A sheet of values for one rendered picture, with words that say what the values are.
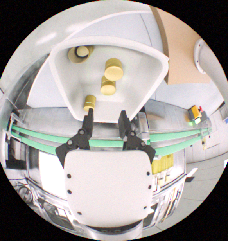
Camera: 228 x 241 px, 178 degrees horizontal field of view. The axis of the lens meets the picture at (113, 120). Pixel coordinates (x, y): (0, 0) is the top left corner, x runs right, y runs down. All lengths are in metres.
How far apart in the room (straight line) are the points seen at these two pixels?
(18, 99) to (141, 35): 0.82
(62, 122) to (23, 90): 0.61
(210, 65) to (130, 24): 0.19
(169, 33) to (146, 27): 0.05
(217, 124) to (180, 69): 5.91
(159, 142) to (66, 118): 0.37
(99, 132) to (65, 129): 0.14
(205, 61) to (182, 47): 0.07
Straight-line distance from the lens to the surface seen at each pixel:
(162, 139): 0.29
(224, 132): 6.13
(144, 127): 0.23
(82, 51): 0.16
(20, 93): 0.82
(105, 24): 0.19
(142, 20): 0.20
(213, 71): 0.23
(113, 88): 0.17
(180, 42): 0.22
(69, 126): 0.32
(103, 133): 0.29
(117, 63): 0.15
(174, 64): 0.22
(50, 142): 0.38
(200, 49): 0.26
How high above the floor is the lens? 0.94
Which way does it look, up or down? 24 degrees down
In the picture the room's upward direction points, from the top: 179 degrees clockwise
